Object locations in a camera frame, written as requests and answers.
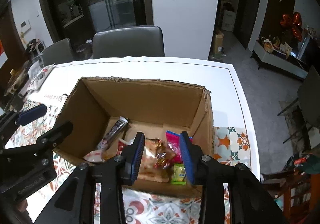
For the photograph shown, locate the clear plastic snack packet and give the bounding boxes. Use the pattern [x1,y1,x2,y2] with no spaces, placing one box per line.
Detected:
[139,138,177,181]

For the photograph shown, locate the patterned tablecloth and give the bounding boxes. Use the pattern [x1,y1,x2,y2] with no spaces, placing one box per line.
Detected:
[4,60,250,224]

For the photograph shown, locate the brown cardboard box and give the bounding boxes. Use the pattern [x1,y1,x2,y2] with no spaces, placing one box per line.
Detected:
[53,77,215,198]

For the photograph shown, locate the black white printed bag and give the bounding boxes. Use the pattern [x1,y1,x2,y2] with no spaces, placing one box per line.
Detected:
[26,63,55,94]

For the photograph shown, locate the yellow green candy packet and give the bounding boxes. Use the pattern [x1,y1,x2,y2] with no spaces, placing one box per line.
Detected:
[171,163,187,185]

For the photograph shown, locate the woven basket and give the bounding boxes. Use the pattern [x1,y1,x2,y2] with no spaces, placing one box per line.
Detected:
[263,42,275,54]

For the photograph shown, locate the small white rack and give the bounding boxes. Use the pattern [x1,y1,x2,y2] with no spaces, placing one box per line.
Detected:
[26,39,46,55]

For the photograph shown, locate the red foil candy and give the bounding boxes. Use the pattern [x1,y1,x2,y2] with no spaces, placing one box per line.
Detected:
[153,151,175,170]

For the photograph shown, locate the white red snack packet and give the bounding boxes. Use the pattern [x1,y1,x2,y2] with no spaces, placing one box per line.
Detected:
[82,138,134,163]

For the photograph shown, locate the tall cardboard box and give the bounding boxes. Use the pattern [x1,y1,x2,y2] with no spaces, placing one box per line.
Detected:
[211,29,225,55]

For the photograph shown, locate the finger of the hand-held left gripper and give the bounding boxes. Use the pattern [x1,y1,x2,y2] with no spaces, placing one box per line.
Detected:
[35,121,74,151]
[0,104,47,127]

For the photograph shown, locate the white carton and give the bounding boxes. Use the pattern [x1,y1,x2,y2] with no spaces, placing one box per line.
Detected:
[221,9,236,32]

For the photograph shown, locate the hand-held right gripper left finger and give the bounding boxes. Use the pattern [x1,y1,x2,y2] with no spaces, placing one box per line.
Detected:
[34,132,145,224]

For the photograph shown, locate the white low cabinet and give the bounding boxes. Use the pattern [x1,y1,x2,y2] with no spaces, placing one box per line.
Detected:
[251,40,310,81]

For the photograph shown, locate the red wooden chair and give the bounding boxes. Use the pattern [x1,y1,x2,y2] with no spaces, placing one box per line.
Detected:
[260,173,320,224]

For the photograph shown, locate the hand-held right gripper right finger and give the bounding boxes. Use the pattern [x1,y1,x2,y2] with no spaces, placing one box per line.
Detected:
[179,131,285,224]

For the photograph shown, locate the dark green cloth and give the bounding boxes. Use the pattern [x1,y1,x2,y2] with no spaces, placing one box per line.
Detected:
[285,152,320,176]

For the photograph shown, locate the pink snack packet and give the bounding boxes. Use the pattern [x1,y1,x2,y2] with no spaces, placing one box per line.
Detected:
[166,130,193,163]

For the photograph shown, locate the dark chair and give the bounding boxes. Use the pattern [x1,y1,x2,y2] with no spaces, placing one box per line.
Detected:
[277,65,320,151]

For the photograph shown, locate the red heart balloons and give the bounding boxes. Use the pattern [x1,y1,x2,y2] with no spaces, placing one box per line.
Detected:
[280,12,303,43]

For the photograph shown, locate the wide grey dining chair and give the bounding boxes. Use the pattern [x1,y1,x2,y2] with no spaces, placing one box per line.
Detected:
[92,26,165,60]

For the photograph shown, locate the small grey dining chair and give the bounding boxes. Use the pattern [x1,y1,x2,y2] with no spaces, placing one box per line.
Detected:
[42,38,75,68]

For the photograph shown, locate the black snack bar packet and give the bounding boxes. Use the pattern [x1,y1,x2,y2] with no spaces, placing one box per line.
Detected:
[96,117,128,151]

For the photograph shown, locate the person's left hand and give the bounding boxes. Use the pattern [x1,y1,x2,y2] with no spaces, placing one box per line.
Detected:
[15,199,28,212]

